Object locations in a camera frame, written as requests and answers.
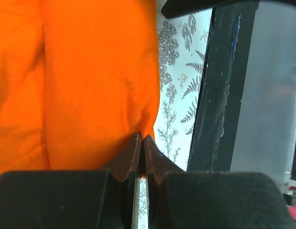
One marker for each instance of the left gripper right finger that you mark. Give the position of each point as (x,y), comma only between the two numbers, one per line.
(210,200)

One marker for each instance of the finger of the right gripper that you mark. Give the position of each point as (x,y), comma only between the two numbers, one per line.
(177,8)

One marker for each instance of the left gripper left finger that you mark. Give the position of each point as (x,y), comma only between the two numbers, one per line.
(104,198)

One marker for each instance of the orange t shirt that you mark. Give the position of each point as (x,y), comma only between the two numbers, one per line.
(77,79)

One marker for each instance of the floral patterned table cloth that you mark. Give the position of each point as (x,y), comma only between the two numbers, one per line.
(182,46)

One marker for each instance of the black mounting base plate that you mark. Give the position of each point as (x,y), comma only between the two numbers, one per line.
(221,88)

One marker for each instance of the aluminium rail frame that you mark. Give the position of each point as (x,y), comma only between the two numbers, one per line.
(266,132)

